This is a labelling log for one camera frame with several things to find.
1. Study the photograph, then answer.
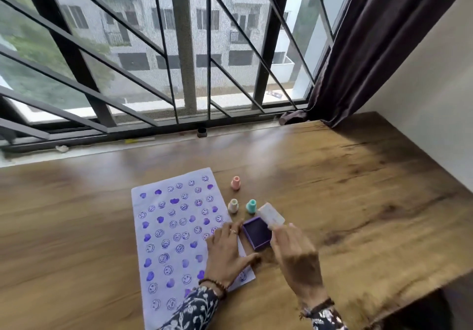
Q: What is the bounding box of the person's right hand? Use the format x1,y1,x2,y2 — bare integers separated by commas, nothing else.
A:
270,223,330,307

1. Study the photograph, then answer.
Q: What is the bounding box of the person's left hand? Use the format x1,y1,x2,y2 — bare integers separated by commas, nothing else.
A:
204,221,261,290

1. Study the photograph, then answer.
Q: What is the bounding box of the clear ink pad lid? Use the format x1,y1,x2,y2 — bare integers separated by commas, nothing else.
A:
257,203,286,230

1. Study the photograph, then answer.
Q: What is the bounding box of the white paper with purple stamps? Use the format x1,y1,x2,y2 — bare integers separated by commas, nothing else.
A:
131,167,256,330

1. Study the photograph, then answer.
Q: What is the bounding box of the person's left forearm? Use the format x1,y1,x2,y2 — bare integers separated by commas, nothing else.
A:
157,285,221,330

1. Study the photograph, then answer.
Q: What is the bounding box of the person's right forearm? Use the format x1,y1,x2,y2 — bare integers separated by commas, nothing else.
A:
301,302,349,330

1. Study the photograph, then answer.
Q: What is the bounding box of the purple ink pad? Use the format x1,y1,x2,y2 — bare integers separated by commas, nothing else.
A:
242,216,273,251

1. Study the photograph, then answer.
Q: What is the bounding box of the dark brown curtain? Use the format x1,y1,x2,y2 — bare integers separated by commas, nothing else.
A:
279,0,473,129

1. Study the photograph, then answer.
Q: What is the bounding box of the grey apartment building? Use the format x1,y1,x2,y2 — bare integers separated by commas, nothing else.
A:
44,0,296,86

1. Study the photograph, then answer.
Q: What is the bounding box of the black metal window grille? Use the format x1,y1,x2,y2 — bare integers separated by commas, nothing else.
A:
0,0,361,153

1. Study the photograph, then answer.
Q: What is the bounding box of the brown beaded bracelet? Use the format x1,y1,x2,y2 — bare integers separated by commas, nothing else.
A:
198,278,228,301

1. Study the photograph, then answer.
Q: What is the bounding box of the dark thread bracelet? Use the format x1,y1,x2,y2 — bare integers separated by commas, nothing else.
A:
299,298,335,320

